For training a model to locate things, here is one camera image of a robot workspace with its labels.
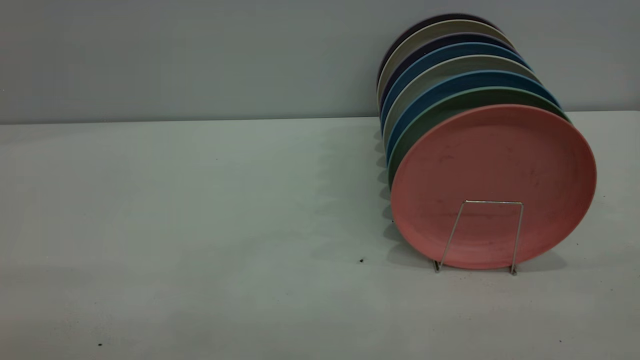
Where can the pink round plate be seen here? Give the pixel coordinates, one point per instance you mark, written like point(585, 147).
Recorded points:
point(495, 165)

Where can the green round plate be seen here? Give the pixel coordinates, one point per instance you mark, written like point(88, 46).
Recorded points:
point(440, 107)

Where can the blue round plate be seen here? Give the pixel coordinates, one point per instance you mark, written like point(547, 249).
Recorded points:
point(440, 54)
point(450, 84)

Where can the beige round plate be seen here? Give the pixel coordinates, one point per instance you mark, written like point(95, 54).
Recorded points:
point(435, 31)
point(440, 68)

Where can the dark purple round plate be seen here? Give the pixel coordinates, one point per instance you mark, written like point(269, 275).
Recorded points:
point(425, 23)
point(440, 42)

